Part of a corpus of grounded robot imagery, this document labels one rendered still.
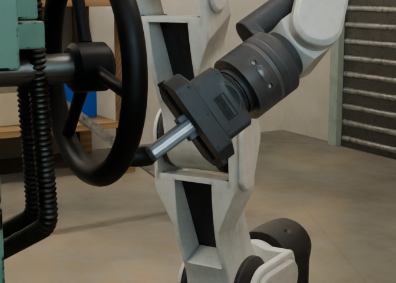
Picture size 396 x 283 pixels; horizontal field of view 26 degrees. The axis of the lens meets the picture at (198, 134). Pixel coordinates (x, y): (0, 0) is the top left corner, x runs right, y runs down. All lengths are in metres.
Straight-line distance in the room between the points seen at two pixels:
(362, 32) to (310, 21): 3.64
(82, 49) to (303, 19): 0.27
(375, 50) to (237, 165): 3.08
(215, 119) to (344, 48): 3.82
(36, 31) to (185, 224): 0.87
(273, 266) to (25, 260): 1.30
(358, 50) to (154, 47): 3.22
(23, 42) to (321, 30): 0.37
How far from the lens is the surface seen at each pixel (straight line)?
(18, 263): 2.91
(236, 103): 1.04
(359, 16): 4.73
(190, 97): 1.02
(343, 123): 4.85
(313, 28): 1.07
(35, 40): 0.94
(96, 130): 3.22
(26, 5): 0.96
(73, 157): 1.09
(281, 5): 1.12
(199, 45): 1.52
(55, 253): 2.99
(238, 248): 1.75
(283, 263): 1.86
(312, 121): 5.14
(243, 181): 1.62
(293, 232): 2.00
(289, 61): 1.06
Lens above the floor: 0.91
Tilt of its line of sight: 10 degrees down
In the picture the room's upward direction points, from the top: straight up
